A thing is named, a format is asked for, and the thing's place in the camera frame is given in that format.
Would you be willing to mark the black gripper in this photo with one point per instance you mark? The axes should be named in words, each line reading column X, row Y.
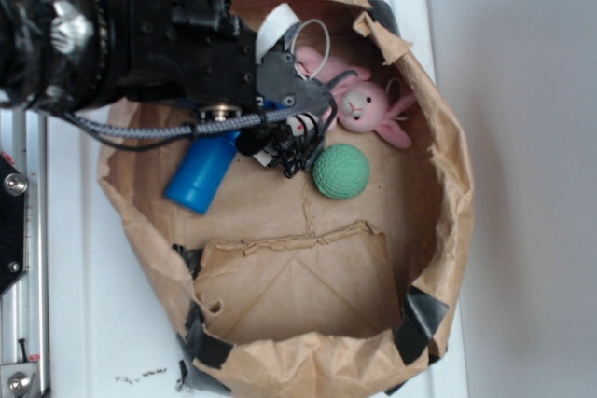
column 196, row 53

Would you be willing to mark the blue plastic bottle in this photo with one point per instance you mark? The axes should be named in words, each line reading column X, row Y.
column 202, row 171

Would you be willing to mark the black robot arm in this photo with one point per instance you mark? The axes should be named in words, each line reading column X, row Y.
column 62, row 56

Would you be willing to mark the pink plush bunny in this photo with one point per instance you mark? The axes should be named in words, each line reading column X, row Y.
column 363, row 106

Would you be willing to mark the green dimpled ball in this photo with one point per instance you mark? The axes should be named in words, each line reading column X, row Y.
column 341, row 172

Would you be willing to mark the brown paper bag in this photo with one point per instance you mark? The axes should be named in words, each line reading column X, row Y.
column 279, row 291

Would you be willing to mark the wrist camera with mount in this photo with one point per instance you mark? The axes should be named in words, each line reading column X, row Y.
column 294, row 144

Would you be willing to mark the aluminium extrusion rail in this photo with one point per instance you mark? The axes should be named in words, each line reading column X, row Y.
column 24, row 308

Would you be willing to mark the black octagonal mount plate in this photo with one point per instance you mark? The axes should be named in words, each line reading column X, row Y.
column 13, row 219

